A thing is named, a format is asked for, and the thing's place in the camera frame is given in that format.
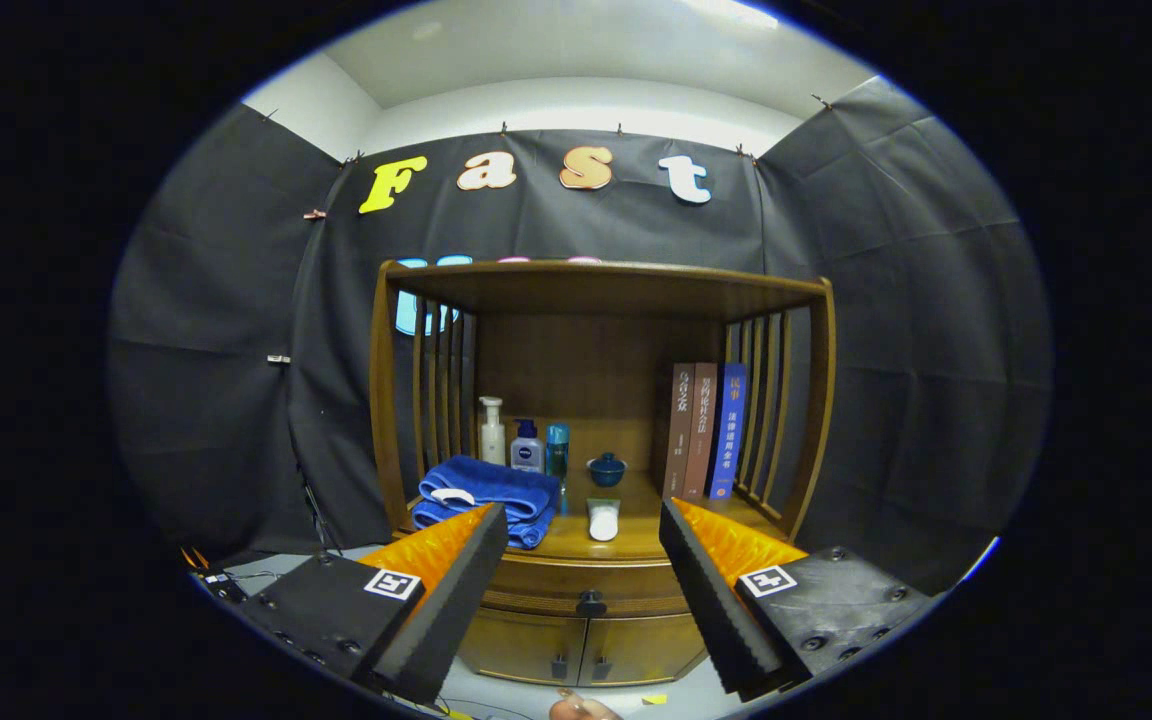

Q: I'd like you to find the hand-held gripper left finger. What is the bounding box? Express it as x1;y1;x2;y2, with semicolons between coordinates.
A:
234;502;512;707

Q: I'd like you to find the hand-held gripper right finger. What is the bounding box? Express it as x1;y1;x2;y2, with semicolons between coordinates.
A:
658;498;940;702

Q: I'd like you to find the wooden countertop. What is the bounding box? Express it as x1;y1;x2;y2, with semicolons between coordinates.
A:
496;468;785;563

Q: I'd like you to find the wooden cabinet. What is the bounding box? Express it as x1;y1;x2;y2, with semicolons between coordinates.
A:
369;259;837;689

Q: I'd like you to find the blue folded towel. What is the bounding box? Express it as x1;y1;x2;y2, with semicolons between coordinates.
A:
412;455;563;550

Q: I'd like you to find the white pump bottle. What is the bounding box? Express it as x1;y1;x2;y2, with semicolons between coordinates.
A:
478;396;507;467

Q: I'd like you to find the white bottle with blue cap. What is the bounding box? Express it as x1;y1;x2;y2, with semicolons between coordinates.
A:
510;418;545;474

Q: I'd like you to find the reddish brown book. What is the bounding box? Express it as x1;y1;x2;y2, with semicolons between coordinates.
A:
684;362;719;500

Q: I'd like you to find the blue book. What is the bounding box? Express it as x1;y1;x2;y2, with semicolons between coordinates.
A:
706;363;748;501

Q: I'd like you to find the dark brown book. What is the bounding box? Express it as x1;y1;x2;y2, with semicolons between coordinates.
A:
665;363;697;498

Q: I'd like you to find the teal transparent bottle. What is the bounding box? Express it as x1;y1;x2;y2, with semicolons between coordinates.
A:
545;424;570;513

